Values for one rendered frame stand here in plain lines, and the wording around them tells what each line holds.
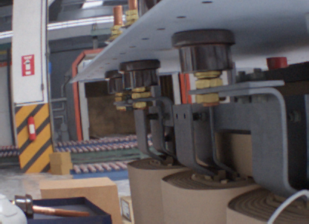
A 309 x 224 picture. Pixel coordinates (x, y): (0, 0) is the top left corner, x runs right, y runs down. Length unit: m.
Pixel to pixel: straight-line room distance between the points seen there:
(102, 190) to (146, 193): 0.85
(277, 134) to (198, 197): 0.37
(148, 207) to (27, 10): 10.31
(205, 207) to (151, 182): 0.45
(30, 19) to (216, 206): 10.70
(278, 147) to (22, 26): 10.96
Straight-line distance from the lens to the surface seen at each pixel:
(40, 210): 1.74
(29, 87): 11.38
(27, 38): 11.50
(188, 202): 1.06
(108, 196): 2.33
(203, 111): 1.15
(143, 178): 1.48
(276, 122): 0.70
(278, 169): 0.71
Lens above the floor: 1.24
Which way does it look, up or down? 1 degrees down
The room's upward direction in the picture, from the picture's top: 5 degrees counter-clockwise
